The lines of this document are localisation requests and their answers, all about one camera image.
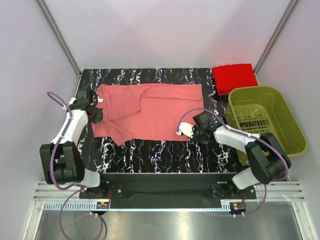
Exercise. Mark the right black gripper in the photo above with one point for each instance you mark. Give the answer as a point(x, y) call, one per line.
point(195, 128)

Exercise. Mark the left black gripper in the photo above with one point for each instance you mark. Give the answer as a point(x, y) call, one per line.
point(99, 116)

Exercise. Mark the pink t shirt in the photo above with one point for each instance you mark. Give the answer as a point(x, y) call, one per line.
point(149, 111)

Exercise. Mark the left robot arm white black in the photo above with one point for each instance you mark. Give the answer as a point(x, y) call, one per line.
point(61, 160)

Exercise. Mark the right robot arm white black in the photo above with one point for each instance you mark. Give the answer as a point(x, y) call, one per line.
point(267, 159)

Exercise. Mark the black marble pattern mat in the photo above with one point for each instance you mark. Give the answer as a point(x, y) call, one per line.
point(146, 156)

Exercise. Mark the olive green plastic basket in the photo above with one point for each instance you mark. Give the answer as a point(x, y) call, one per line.
point(261, 109)

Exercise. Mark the folded red t shirt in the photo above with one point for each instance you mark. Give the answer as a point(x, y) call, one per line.
point(232, 76)

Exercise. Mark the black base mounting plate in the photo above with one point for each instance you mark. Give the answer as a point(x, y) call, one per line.
point(212, 185)

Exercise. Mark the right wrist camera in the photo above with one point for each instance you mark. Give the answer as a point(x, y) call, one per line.
point(185, 129)

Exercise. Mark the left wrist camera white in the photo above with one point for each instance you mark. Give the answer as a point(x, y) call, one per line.
point(72, 101)

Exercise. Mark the aluminium rail profile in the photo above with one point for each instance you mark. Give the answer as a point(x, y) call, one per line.
point(274, 192)

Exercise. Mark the white slotted cable duct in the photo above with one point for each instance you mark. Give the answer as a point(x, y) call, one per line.
point(114, 206)

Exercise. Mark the left aluminium frame post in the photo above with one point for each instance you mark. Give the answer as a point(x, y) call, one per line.
point(58, 35)

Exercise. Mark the aluminium frame post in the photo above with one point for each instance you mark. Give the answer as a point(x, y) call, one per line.
point(58, 35)
point(289, 10)

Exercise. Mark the right aluminium frame post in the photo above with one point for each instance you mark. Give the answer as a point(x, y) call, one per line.
point(289, 10)

